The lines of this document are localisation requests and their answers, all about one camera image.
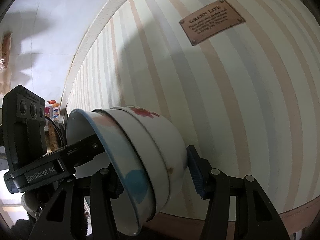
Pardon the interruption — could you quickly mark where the blue rimmed white bowl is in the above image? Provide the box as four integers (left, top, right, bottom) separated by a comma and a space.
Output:
66, 109, 155, 236

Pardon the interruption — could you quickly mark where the red flower white bowl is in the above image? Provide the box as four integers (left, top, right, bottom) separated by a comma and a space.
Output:
114, 106, 187, 199

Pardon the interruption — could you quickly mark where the white gloved left hand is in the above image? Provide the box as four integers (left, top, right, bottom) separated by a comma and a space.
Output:
21, 192, 39, 212

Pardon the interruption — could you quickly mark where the striped table mat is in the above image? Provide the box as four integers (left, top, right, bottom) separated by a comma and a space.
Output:
63, 0, 319, 213

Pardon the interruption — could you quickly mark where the brown leather mat label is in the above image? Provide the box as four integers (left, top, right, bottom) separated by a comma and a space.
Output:
180, 0, 246, 46

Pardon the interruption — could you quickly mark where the colourful wall sticker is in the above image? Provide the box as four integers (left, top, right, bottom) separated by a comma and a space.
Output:
45, 100, 60, 124

